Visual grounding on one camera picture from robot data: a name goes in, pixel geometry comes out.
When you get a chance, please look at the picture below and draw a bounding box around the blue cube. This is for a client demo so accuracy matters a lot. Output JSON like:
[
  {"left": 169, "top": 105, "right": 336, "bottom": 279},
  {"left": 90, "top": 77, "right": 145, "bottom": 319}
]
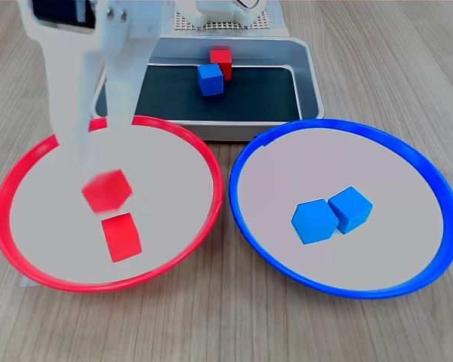
[
  {"left": 291, "top": 198, "right": 340, "bottom": 245},
  {"left": 196, "top": 63, "right": 225, "bottom": 97},
  {"left": 328, "top": 186, "right": 374, "bottom": 235}
]

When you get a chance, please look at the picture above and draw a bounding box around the red cube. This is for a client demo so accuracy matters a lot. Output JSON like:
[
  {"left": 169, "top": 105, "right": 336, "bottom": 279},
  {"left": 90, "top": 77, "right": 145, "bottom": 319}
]
[
  {"left": 210, "top": 49, "right": 233, "bottom": 81},
  {"left": 100, "top": 212, "right": 143, "bottom": 263},
  {"left": 81, "top": 168, "right": 134, "bottom": 213}
]

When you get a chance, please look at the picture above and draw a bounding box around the black tray mat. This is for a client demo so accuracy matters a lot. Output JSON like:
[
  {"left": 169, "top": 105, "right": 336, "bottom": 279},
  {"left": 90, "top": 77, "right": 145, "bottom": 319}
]
[{"left": 134, "top": 64, "right": 302, "bottom": 122}]

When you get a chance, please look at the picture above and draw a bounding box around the steel tray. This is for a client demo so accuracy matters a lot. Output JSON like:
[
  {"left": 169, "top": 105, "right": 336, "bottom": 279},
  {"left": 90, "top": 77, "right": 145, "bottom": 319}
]
[{"left": 93, "top": 36, "right": 325, "bottom": 142}]

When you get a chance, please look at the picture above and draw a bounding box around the red-rimmed white plate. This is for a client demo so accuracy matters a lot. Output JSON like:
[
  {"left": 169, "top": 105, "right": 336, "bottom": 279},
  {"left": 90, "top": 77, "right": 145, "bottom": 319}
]
[{"left": 0, "top": 115, "right": 225, "bottom": 293}]

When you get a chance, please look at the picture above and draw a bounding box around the blue-rimmed white plate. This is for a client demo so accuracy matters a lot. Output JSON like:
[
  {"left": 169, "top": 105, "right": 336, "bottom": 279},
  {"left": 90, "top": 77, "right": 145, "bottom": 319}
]
[{"left": 229, "top": 118, "right": 453, "bottom": 300}]

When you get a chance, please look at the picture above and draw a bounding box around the pale perforated base plate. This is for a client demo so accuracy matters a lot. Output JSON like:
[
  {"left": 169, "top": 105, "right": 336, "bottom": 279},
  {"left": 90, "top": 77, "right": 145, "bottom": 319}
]
[{"left": 172, "top": 9, "right": 272, "bottom": 32}]

